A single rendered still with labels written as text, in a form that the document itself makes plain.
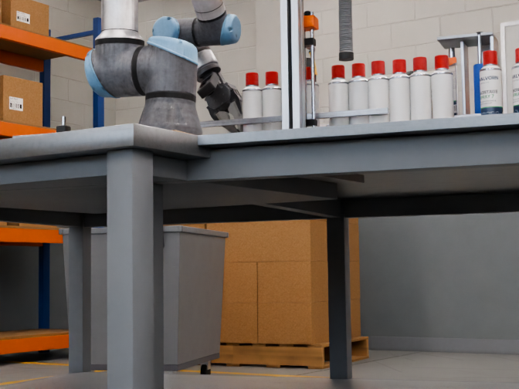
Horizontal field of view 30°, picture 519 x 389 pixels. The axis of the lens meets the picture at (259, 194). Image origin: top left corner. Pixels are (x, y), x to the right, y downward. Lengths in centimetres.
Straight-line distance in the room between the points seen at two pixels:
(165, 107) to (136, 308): 61
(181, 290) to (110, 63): 248
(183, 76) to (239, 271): 393
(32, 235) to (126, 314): 503
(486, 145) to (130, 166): 62
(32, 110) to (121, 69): 470
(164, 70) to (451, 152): 74
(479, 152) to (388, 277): 550
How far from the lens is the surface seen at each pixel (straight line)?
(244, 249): 604
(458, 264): 699
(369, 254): 727
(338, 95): 242
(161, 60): 220
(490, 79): 235
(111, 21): 230
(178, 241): 457
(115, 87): 227
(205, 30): 247
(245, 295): 603
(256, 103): 249
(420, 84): 237
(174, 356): 462
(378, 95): 239
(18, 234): 664
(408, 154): 175
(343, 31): 235
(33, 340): 675
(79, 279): 360
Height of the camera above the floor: 56
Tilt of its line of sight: 5 degrees up
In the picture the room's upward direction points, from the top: 1 degrees counter-clockwise
